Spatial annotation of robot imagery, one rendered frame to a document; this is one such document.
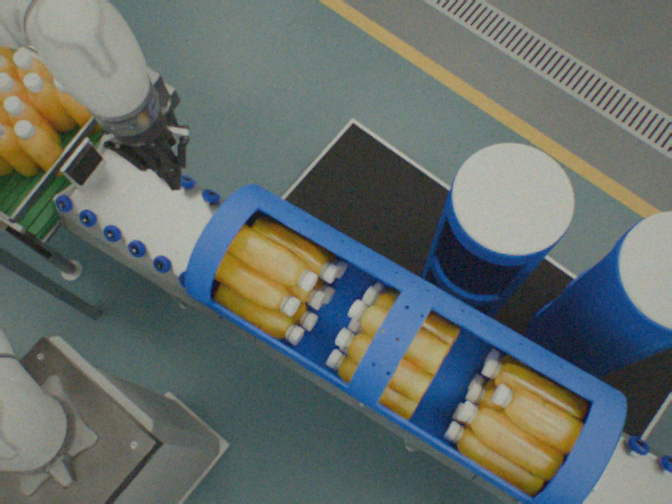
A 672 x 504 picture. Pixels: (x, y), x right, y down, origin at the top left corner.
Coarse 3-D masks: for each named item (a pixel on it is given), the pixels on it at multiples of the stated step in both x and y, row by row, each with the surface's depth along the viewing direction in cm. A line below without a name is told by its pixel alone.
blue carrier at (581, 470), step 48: (240, 192) 142; (336, 240) 139; (192, 288) 142; (336, 288) 159; (432, 288) 138; (336, 336) 157; (384, 336) 129; (480, 336) 131; (336, 384) 138; (384, 384) 130; (432, 384) 153; (576, 384) 128; (432, 432) 145; (576, 480) 122
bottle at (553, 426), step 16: (512, 400) 130; (528, 400) 129; (544, 400) 130; (512, 416) 130; (528, 416) 128; (544, 416) 128; (560, 416) 128; (528, 432) 130; (544, 432) 128; (560, 432) 127; (576, 432) 127; (560, 448) 128
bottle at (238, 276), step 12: (228, 264) 143; (240, 264) 144; (216, 276) 145; (228, 276) 143; (240, 276) 143; (252, 276) 142; (264, 276) 143; (240, 288) 143; (252, 288) 142; (264, 288) 142; (276, 288) 142; (252, 300) 143; (264, 300) 142; (276, 300) 142; (288, 300) 143
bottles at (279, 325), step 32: (224, 288) 148; (288, 288) 147; (320, 288) 155; (384, 288) 150; (256, 320) 146; (288, 320) 147; (352, 320) 146; (448, 320) 146; (480, 384) 147; (480, 448) 136; (512, 480) 135
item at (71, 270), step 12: (24, 48) 191; (0, 216) 175; (12, 228) 174; (24, 228) 175; (24, 240) 173; (36, 240) 230; (48, 240) 238; (36, 252) 236; (48, 252) 182; (60, 264) 251; (72, 264) 260; (72, 276) 263
